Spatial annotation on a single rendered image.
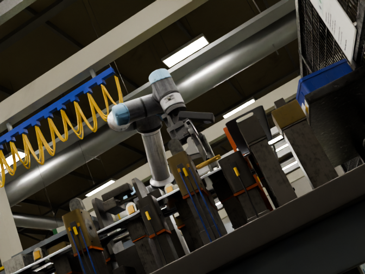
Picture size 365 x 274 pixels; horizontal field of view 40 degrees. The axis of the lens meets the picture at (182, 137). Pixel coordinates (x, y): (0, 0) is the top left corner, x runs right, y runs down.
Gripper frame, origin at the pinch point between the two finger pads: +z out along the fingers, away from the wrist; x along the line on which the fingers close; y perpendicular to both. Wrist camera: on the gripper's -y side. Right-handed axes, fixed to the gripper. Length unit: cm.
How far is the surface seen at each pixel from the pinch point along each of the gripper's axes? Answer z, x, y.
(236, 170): 15.4, 24.2, -7.0
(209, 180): 8.2, 3.4, 2.1
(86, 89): -203, -259, 91
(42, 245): -8, -27, 74
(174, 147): -1.0, 18.0, 5.8
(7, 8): -224, -138, 93
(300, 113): 7.3, 16.9, -30.2
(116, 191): -9.9, -16.1, 35.8
